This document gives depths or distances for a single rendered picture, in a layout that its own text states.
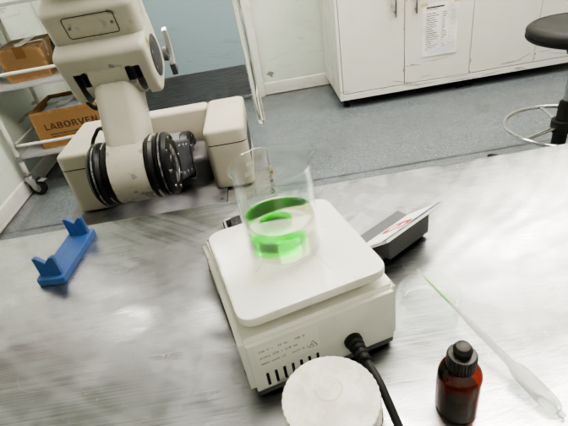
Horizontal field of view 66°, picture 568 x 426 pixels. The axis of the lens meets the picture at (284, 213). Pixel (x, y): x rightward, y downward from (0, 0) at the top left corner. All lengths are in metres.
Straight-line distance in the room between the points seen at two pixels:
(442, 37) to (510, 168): 2.36
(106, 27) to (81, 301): 0.78
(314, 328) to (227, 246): 0.11
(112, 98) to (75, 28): 0.17
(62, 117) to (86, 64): 1.45
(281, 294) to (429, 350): 0.14
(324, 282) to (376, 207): 0.25
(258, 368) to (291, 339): 0.03
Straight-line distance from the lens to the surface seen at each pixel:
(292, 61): 3.38
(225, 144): 1.37
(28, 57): 2.61
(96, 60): 1.18
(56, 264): 0.57
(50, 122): 2.66
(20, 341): 0.54
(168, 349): 0.44
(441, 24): 2.96
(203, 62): 3.36
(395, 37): 2.88
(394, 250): 0.47
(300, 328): 0.33
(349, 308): 0.34
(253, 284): 0.34
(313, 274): 0.34
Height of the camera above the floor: 1.06
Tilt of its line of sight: 33 degrees down
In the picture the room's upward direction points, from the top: 10 degrees counter-clockwise
